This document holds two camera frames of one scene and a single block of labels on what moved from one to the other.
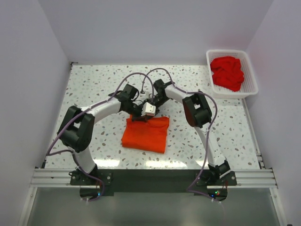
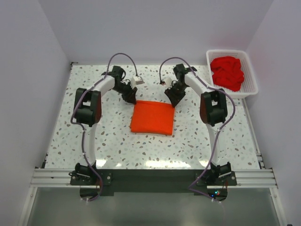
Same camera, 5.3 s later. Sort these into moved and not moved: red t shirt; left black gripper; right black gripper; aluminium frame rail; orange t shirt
Moved: right black gripper; left black gripper; orange t shirt
Not moved: aluminium frame rail; red t shirt
